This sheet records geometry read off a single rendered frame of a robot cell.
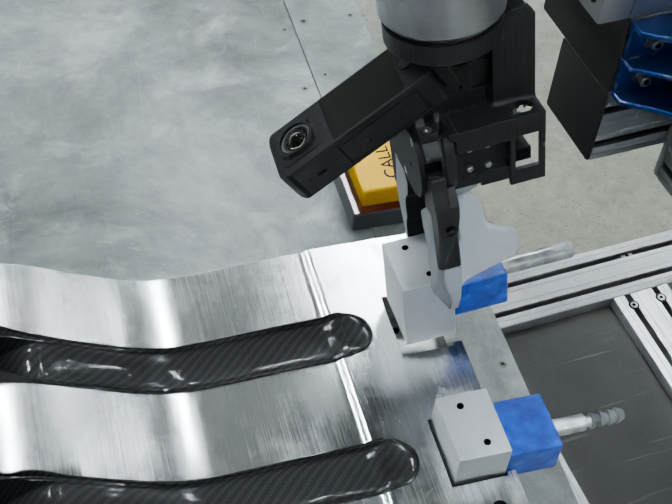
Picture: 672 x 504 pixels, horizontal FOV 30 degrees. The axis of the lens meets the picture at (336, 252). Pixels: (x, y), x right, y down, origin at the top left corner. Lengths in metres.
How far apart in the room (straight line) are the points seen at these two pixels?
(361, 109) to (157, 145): 0.42
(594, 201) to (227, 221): 1.29
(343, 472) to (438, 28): 0.30
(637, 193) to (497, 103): 1.56
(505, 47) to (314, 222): 0.37
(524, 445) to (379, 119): 0.24
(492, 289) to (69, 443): 0.30
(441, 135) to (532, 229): 1.45
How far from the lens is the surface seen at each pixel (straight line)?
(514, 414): 0.85
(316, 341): 0.89
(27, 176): 1.12
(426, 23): 0.70
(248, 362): 0.88
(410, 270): 0.85
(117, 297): 0.91
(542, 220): 2.22
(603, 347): 1.80
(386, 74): 0.75
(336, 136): 0.75
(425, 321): 0.86
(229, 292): 0.92
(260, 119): 1.16
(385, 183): 1.06
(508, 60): 0.75
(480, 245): 0.81
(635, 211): 2.29
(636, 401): 1.76
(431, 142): 0.75
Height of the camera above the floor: 1.60
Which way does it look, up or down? 49 degrees down
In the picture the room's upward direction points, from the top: 6 degrees clockwise
